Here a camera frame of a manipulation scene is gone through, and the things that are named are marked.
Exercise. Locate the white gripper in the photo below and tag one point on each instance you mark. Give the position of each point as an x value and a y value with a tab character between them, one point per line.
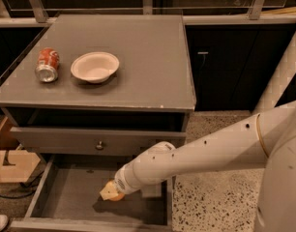
125	182

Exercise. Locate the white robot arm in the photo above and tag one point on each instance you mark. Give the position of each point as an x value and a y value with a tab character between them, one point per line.
267	138

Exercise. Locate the grey open middle drawer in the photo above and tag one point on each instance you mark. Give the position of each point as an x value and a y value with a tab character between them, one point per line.
68	200

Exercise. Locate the brass drawer knob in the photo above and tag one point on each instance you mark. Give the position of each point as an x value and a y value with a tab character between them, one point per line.
99	146

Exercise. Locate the grey upper drawer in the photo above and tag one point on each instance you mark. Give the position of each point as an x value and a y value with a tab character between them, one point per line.
83	141

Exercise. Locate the grey drawer cabinet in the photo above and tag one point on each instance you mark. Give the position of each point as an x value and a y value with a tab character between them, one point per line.
93	93

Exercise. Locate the cardboard box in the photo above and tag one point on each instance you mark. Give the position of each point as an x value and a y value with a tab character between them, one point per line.
16	164

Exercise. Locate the white paper bowl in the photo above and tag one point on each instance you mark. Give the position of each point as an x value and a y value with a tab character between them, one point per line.
95	67

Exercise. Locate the red soda can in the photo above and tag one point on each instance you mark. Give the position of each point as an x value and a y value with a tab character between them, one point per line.
47	65

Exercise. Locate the black low cabinet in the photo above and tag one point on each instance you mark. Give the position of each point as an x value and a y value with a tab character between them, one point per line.
232	64

